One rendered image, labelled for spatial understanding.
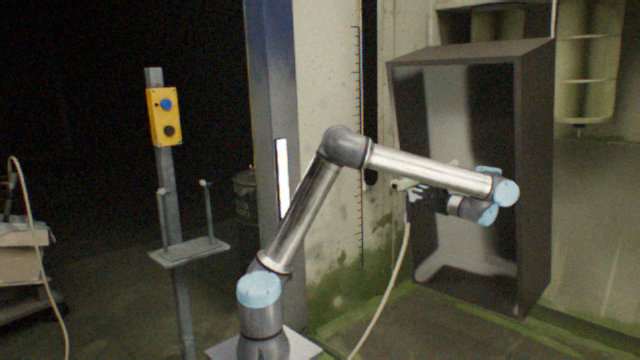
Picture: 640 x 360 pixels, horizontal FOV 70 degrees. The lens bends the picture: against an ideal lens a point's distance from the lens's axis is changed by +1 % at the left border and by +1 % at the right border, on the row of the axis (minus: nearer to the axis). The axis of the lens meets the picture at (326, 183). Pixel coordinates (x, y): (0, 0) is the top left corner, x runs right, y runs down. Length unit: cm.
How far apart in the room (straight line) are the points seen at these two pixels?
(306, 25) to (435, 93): 75
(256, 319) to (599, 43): 235
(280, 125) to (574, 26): 174
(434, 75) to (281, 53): 78
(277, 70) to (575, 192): 204
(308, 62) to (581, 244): 197
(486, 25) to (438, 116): 98
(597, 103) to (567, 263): 97
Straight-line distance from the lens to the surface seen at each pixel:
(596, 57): 301
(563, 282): 315
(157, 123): 218
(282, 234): 167
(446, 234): 274
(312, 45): 249
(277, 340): 165
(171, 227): 235
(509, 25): 325
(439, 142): 250
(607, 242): 316
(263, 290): 155
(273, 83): 232
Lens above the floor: 160
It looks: 14 degrees down
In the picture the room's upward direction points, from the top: 2 degrees counter-clockwise
